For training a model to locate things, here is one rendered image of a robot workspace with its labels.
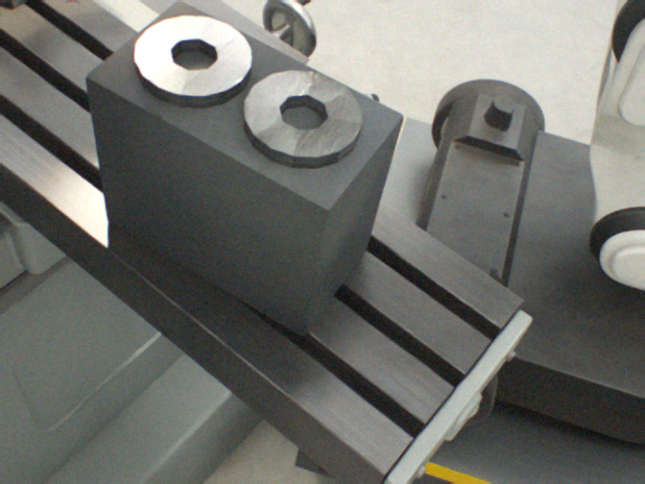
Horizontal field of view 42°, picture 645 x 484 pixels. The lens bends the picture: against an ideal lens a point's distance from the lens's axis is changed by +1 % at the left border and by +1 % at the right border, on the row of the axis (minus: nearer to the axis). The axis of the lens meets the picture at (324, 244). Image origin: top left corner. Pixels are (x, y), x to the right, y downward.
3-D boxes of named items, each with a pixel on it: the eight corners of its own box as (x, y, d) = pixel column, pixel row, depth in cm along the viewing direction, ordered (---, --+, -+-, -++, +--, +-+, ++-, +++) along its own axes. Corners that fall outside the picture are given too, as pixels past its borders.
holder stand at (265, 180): (182, 146, 85) (178, -17, 69) (368, 249, 80) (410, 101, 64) (106, 222, 78) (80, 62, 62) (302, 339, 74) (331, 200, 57)
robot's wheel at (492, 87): (525, 171, 159) (562, 96, 143) (521, 190, 156) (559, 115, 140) (425, 141, 161) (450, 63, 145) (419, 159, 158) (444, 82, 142)
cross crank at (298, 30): (277, 26, 151) (282, -29, 142) (327, 59, 148) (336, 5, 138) (217, 68, 143) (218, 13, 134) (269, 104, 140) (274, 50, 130)
